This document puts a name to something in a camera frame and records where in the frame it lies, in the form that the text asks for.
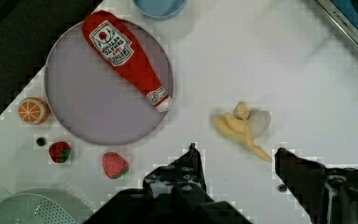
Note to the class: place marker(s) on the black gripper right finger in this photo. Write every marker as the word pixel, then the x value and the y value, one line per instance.
pixel 328 195

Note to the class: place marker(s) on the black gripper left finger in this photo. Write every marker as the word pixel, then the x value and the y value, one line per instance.
pixel 185 170

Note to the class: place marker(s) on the yellow plush peeled banana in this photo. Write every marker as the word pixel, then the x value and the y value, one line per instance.
pixel 242 127

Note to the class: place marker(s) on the pink plush strawberry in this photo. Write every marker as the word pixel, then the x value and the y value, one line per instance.
pixel 114 166

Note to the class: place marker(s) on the lilac round plate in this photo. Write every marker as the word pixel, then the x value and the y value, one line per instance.
pixel 90 100

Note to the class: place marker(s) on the dark red plush strawberry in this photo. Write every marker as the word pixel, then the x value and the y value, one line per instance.
pixel 59 152

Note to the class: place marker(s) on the red plush ketchup bottle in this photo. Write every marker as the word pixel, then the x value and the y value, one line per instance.
pixel 111 38

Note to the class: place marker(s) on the green perforated colander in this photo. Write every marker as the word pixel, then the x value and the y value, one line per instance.
pixel 42 206

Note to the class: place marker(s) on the orange slice toy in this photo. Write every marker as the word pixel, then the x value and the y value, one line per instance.
pixel 33 110

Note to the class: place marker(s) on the blue bowl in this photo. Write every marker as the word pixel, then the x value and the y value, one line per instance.
pixel 160 9

